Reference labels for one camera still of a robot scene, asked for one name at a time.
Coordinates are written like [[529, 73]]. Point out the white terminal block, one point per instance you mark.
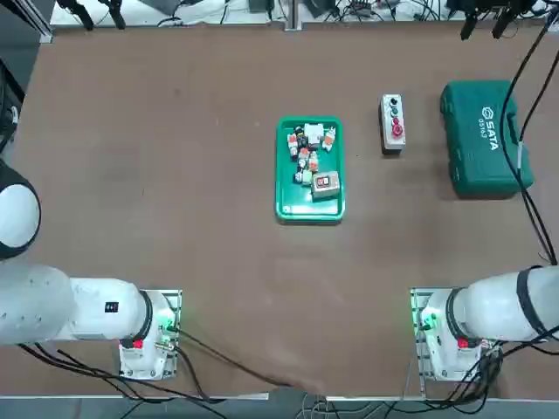
[[314, 131]]

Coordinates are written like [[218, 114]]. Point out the aluminium frame post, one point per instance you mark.
[[294, 15]]

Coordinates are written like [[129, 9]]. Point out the orange white contact block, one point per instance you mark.
[[328, 140], [304, 153], [291, 142]]

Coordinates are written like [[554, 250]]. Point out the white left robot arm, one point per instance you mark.
[[43, 305]]

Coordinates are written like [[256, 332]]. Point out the black stand legs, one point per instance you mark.
[[467, 26], [87, 15]]

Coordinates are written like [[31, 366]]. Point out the green SATA tool case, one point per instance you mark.
[[476, 148]]

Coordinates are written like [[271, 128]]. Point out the black push button unit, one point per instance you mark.
[[298, 130]]

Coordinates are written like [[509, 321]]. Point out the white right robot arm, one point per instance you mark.
[[493, 305]]

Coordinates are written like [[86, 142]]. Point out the green white button unit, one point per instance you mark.
[[303, 177]]

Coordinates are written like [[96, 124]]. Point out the white button box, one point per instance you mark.
[[388, 131]]

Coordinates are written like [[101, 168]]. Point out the grey switch box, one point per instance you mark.
[[325, 188]]

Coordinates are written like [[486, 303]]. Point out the green plastic tray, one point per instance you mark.
[[305, 210]]

